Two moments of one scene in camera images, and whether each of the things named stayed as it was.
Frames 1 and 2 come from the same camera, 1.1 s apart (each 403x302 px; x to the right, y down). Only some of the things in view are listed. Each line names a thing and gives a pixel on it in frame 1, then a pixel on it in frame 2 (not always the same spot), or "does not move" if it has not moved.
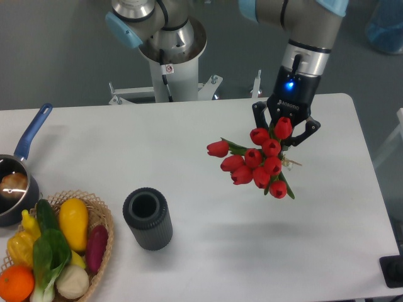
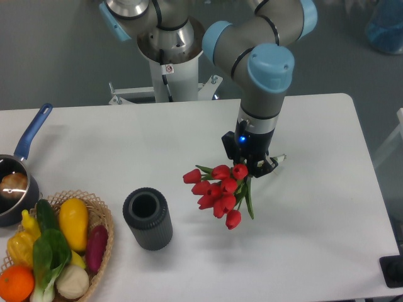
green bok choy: [51, 255] does not move
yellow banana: [77, 260] does not move
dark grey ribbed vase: [146, 211] does not move
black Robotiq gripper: [293, 97] to [250, 147]
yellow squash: [73, 215] does not move
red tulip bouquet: [261, 162] to [222, 190]
